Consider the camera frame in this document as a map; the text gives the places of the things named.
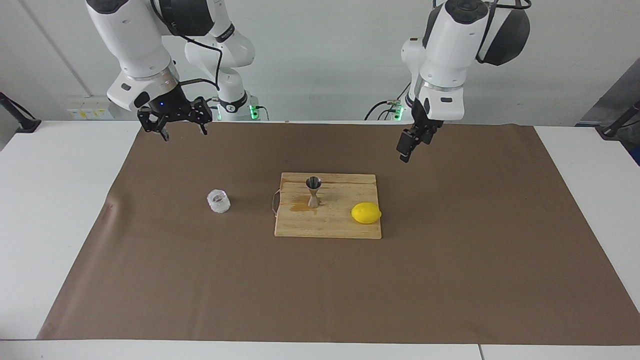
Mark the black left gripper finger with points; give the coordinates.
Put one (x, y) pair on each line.
(426, 136)
(406, 145)

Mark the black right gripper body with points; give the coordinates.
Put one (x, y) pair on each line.
(170, 102)

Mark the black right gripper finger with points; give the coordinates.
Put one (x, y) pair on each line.
(204, 112)
(150, 120)

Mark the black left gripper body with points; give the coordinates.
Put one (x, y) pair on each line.
(424, 117)

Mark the clear glass cup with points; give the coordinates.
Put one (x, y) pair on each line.
(219, 202)

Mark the steel jigger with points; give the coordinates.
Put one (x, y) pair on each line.
(313, 184)

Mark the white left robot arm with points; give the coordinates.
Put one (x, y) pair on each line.
(450, 45)

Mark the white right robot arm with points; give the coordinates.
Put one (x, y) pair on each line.
(135, 45)

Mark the yellow lemon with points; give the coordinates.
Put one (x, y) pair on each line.
(366, 213)

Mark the wooden cutting board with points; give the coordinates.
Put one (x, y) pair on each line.
(325, 225)

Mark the black clamp stand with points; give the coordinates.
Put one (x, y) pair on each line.
(617, 125)
(22, 122)

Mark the brown table mat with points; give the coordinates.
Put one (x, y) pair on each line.
(320, 285)

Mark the white wall socket box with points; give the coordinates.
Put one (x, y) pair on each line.
(90, 107)

